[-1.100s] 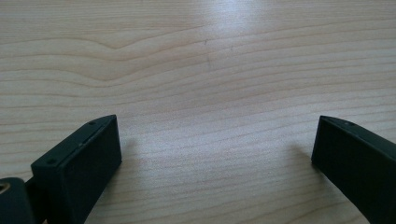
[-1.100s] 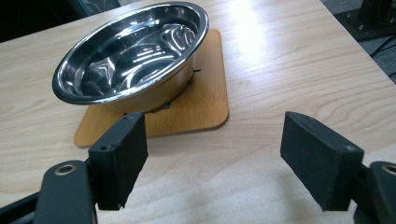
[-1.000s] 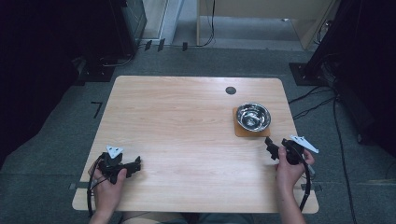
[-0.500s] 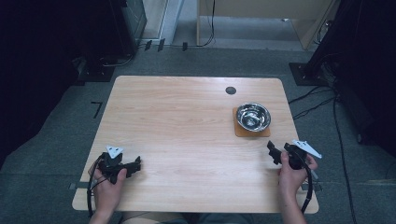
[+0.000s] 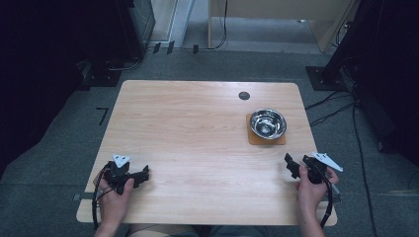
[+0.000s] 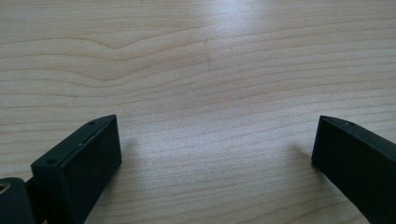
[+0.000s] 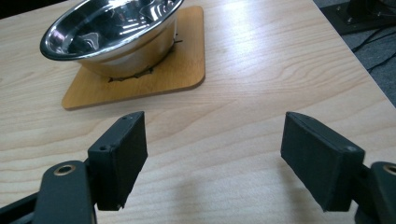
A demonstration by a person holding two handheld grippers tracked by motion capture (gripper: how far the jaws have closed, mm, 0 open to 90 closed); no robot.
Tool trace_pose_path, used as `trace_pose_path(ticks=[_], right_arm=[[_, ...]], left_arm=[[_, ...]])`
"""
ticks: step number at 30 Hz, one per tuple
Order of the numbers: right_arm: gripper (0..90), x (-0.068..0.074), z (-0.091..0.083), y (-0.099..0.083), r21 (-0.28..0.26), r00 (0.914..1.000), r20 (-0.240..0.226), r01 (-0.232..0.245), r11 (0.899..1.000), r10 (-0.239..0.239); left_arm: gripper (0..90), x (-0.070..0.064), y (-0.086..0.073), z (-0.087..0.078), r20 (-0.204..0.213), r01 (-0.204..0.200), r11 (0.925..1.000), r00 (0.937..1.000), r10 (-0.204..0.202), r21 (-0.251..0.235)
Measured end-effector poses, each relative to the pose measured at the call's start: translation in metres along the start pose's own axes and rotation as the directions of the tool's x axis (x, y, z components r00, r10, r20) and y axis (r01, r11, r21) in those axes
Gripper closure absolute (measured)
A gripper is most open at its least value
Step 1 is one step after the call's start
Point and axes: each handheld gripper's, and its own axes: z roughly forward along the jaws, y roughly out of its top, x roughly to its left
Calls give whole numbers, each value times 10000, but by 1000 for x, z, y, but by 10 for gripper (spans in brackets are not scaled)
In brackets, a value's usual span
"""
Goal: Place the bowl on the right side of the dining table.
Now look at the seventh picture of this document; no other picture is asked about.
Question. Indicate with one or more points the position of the black metal stand base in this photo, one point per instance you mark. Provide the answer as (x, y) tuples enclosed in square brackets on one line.
[(358, 18)]

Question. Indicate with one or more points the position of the stainless steel bowl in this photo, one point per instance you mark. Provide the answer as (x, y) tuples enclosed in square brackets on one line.
[(130, 60)]

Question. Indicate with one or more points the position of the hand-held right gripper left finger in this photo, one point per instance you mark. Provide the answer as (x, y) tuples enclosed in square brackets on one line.
[(120, 161)]

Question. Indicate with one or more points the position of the wooden trivet mat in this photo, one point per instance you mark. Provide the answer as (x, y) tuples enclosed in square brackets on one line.
[(186, 65)]

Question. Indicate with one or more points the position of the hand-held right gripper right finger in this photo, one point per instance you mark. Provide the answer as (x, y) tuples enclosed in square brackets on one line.
[(323, 165)]

